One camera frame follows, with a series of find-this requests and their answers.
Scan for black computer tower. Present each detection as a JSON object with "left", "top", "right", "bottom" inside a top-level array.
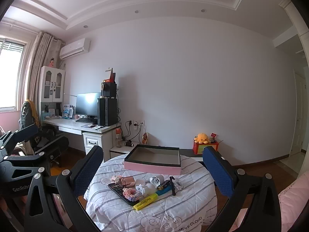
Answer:
[{"left": 97, "top": 97, "right": 118, "bottom": 126}]

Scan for dark printed jacket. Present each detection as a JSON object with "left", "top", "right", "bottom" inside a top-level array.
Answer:
[{"left": 19, "top": 100, "right": 41, "bottom": 129}]

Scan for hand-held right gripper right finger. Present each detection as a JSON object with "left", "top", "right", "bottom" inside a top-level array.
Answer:
[{"left": 202, "top": 146, "right": 282, "bottom": 232}]

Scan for rose gold cylinder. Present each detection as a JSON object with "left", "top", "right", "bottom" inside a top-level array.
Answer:
[{"left": 121, "top": 176, "right": 137, "bottom": 188}]

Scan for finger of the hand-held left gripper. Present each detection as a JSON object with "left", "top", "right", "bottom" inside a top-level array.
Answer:
[
  {"left": 0, "top": 152, "right": 47, "bottom": 166},
  {"left": 0, "top": 124, "right": 39, "bottom": 151}
]

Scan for black office chair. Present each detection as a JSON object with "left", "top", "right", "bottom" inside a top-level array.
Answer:
[{"left": 14, "top": 100, "right": 70, "bottom": 168}]

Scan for black remote control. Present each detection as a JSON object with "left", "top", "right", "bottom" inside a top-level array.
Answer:
[{"left": 108, "top": 183, "right": 140, "bottom": 206}]

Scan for orange octopus plush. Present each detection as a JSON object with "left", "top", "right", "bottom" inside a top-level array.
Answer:
[{"left": 194, "top": 133, "right": 210, "bottom": 144}]

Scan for white desk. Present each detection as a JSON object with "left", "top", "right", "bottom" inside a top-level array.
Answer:
[{"left": 42, "top": 118, "right": 121, "bottom": 162}]

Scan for pink brick model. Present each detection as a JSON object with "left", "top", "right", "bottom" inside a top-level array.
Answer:
[{"left": 123, "top": 188, "right": 141, "bottom": 201}]

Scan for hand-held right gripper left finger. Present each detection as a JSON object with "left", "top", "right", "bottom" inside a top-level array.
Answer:
[{"left": 24, "top": 146, "right": 104, "bottom": 232}]

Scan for blue box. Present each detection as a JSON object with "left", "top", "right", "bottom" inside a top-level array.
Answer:
[{"left": 63, "top": 104, "right": 74, "bottom": 119}]

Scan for colourful booklet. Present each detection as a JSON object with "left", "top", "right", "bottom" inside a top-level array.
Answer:
[{"left": 81, "top": 124, "right": 105, "bottom": 130}]

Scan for black power cable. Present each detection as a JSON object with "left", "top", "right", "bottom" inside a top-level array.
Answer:
[{"left": 124, "top": 121, "right": 133, "bottom": 139}]

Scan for white glass-door cabinet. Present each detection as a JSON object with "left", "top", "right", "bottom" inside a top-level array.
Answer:
[{"left": 40, "top": 66, "right": 66, "bottom": 120}]

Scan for yellow highlighter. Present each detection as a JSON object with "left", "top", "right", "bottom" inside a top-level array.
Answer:
[{"left": 133, "top": 193, "right": 160, "bottom": 211}]

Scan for red storage box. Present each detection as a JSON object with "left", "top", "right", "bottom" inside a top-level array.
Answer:
[{"left": 193, "top": 140, "right": 219, "bottom": 155}]

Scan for window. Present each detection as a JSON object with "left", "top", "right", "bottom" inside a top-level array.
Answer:
[{"left": 0, "top": 35, "right": 28, "bottom": 112}]

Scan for white wall sockets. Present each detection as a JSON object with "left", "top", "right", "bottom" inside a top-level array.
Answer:
[{"left": 127, "top": 119, "right": 145, "bottom": 127}]

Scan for white door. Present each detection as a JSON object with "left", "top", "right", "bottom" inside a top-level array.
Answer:
[{"left": 290, "top": 70, "right": 307, "bottom": 155}]

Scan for white air conditioner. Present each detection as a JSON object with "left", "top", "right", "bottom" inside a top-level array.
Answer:
[{"left": 59, "top": 38, "right": 91, "bottom": 60}]

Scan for pink bedding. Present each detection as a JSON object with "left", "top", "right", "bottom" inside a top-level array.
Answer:
[{"left": 278, "top": 176, "right": 309, "bottom": 232}]

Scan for low white cabinet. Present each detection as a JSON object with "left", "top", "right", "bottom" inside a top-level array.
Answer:
[{"left": 110, "top": 141, "right": 140, "bottom": 162}]

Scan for black computer monitor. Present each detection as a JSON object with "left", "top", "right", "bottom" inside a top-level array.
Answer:
[{"left": 76, "top": 92, "right": 101, "bottom": 119}]

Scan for beige curtain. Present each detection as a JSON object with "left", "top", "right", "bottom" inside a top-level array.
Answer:
[{"left": 25, "top": 31, "right": 64, "bottom": 109}]

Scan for red triangular box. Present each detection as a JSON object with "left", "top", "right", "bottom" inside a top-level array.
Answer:
[{"left": 104, "top": 68, "right": 116, "bottom": 83}]

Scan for black speaker box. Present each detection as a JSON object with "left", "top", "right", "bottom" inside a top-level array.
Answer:
[{"left": 101, "top": 82, "right": 117, "bottom": 99}]

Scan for pink box with dark rim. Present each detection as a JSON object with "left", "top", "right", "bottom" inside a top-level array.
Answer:
[{"left": 124, "top": 144, "right": 181, "bottom": 176}]

